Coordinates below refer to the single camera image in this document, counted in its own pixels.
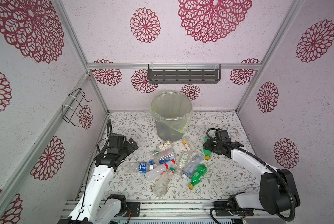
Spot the clear bottle red cap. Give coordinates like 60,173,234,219
145,160,175,181

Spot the clear bluish water bottle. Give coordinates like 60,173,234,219
181,154,203,179

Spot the small bottle yellow label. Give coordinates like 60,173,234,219
182,136,196,152

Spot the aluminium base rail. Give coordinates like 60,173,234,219
59,198,268,224

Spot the black wire wall rack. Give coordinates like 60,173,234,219
61,88,92,127

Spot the green plastic bin liner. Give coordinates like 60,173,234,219
149,91,193,133

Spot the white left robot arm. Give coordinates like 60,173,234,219
58,134,138,224

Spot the dark grey wall shelf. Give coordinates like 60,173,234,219
147,64,221,84

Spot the clear bottle green cap large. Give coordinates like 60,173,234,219
153,167,175,197

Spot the grey mesh waste bin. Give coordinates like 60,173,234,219
149,91,193,142

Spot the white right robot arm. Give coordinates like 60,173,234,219
203,128,301,220

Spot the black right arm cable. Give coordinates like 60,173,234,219
206,128,296,222

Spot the clear bottle green label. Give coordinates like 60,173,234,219
175,152,190,177

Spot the crushed clear bottle blue cap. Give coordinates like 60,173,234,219
151,148,175,165

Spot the clear bottle blue label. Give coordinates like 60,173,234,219
126,161,155,175

